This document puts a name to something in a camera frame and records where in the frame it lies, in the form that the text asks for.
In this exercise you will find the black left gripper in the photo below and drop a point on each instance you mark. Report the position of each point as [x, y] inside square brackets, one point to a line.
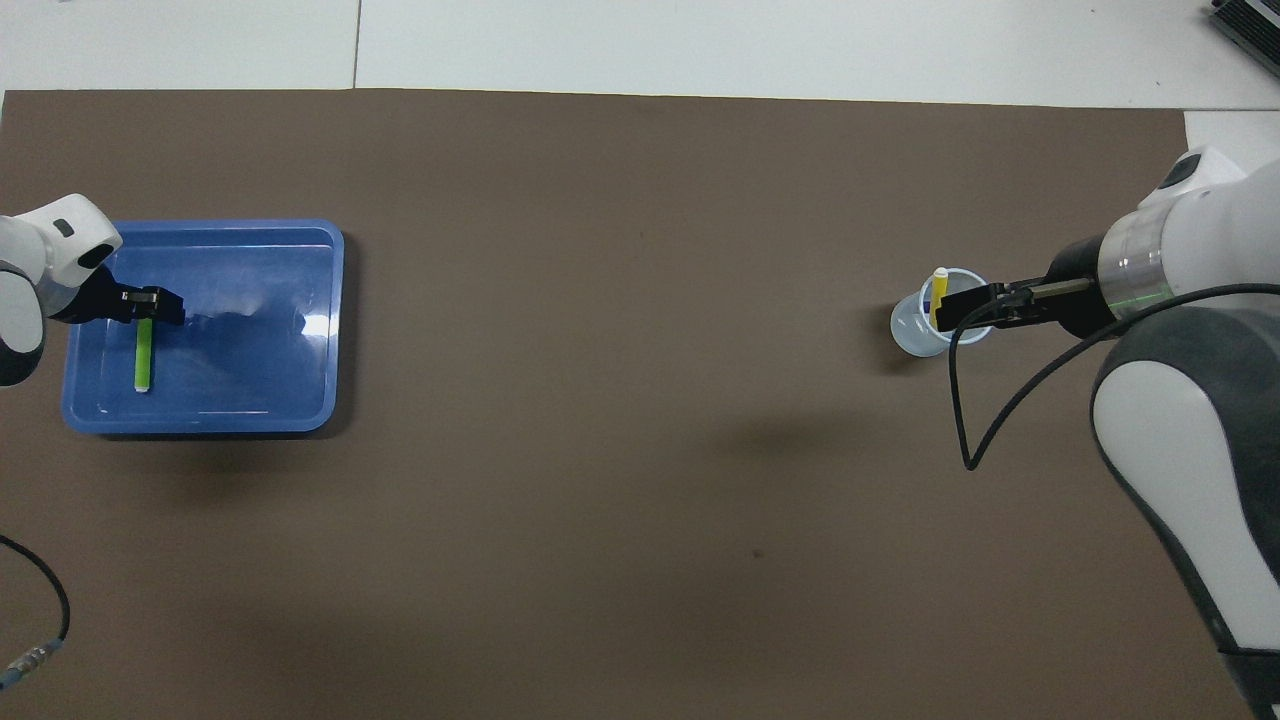
[90, 300]

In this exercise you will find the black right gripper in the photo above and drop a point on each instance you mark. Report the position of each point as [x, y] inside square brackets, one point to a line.
[1078, 300]

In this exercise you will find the yellow pen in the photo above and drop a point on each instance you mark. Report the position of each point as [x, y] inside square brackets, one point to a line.
[940, 290]

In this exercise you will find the green pen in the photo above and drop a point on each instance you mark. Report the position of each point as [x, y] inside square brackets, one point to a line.
[144, 360]

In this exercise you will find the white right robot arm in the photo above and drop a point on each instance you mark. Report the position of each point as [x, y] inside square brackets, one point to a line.
[1200, 400]

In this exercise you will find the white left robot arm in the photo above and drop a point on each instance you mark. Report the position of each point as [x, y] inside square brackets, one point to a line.
[40, 250]

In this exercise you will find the translucent plastic cup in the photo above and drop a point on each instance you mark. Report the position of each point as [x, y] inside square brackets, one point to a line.
[912, 335]

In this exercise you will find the blue plastic tray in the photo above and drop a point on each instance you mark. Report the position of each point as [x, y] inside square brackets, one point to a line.
[250, 350]

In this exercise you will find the dark ribbed device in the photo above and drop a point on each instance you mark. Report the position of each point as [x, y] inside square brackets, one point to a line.
[1250, 22]

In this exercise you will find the brown table mat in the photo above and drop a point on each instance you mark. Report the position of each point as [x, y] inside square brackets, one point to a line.
[640, 450]

